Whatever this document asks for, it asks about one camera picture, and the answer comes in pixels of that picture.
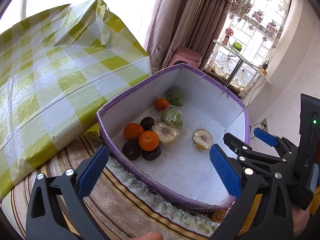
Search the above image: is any pale fruit half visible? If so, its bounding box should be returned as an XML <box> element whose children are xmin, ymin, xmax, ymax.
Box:
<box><xmin>192</xmin><ymin>128</ymin><xmax>213</xmax><ymax>151</ymax></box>

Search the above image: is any cut fruit half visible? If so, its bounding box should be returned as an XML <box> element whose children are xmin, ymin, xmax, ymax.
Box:
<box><xmin>151</xmin><ymin>121</ymin><xmax>179</xmax><ymax>145</ymax></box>

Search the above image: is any pink floral curtain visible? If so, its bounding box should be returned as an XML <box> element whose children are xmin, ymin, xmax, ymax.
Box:
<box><xmin>146</xmin><ymin>0</ymin><xmax>232</xmax><ymax>73</ymax></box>

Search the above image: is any right hand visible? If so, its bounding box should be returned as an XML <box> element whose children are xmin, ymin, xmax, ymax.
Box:
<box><xmin>292</xmin><ymin>205</ymin><xmax>310</xmax><ymax>238</ymax></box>

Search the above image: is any small orange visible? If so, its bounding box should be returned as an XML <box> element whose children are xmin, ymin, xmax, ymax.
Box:
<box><xmin>155</xmin><ymin>98</ymin><xmax>169</xmax><ymax>111</ymax></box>

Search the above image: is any pink lollipop ornament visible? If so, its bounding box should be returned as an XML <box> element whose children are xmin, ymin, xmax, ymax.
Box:
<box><xmin>222</xmin><ymin>28</ymin><xmax>234</xmax><ymax>46</ymax></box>

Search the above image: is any green fruit half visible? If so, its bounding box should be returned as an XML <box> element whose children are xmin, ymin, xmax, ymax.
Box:
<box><xmin>161</xmin><ymin>107</ymin><xmax>183</xmax><ymax>127</ymax></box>

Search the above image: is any dark wrinkled fruit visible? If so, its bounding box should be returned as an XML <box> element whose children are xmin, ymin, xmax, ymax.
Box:
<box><xmin>141</xmin><ymin>146</ymin><xmax>161</xmax><ymax>161</ymax></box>
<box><xmin>121</xmin><ymin>140</ymin><xmax>142</xmax><ymax>161</ymax></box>
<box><xmin>140</xmin><ymin>116</ymin><xmax>155</xmax><ymax>131</ymax></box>

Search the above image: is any dark wrinkled fruit front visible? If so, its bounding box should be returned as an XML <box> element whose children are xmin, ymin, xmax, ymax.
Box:
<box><xmin>121</xmin><ymin>140</ymin><xmax>142</xmax><ymax>161</ymax></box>

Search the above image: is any pink plastic stool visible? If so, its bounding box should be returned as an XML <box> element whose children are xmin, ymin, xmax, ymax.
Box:
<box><xmin>168</xmin><ymin>47</ymin><xmax>202</xmax><ymax>69</ymax></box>

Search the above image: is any sheer floral window valance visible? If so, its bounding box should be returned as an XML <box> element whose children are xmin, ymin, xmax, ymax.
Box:
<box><xmin>229</xmin><ymin>0</ymin><xmax>291</xmax><ymax>49</ymax></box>

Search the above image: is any green object on table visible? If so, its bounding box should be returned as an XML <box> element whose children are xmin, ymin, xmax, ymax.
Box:
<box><xmin>232</xmin><ymin>42</ymin><xmax>242</xmax><ymax>51</ymax></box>

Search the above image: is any orange with green stem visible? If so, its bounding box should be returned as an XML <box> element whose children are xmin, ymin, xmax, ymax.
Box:
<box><xmin>138</xmin><ymin>131</ymin><xmax>159</xmax><ymax>152</ymax></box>

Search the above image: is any purple white cardboard box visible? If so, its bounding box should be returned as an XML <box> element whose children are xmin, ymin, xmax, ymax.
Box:
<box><xmin>97</xmin><ymin>64</ymin><xmax>249</xmax><ymax>211</ymax></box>

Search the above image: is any left hand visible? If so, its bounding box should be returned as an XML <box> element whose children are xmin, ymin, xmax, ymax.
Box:
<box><xmin>127</xmin><ymin>231</ymin><xmax>163</xmax><ymax>240</ymax></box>

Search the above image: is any large orange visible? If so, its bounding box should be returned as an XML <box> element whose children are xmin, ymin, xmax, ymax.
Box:
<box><xmin>123</xmin><ymin>123</ymin><xmax>144</xmax><ymax>140</ymax></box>

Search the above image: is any white side table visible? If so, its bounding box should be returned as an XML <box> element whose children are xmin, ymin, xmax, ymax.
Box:
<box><xmin>209</xmin><ymin>40</ymin><xmax>271</xmax><ymax>93</ymax></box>

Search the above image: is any green checkered plastic tablecloth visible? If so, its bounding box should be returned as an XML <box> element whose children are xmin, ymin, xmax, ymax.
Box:
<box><xmin>1</xmin><ymin>0</ymin><xmax>151</xmax><ymax>197</ymax></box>

